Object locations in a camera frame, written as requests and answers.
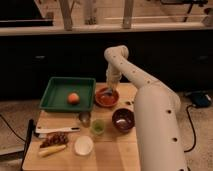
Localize red bowl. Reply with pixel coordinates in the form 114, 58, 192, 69
95, 87, 119, 108

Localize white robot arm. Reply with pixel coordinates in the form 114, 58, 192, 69
104, 45, 188, 171

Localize dark brown bowl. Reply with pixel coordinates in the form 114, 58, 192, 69
112, 108, 135, 133

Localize metal spoon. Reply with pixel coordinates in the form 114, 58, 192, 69
125, 101, 134, 105

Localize orange peach fruit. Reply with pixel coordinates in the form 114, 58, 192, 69
67, 93, 80, 104

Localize small metal cup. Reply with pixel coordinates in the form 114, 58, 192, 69
79, 112, 91, 127

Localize small green cup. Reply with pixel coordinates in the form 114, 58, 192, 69
91, 119, 105, 135

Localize green plastic tray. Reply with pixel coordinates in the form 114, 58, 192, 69
40, 77, 96, 112

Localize bunch of dark grapes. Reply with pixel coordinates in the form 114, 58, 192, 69
40, 133, 69, 148

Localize black table side bar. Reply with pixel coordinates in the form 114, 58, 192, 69
20, 119, 35, 171

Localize white handled knife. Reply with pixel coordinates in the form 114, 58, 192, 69
36, 127, 80, 134

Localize black cable on floor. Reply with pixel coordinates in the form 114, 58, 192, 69
183, 103, 198, 154

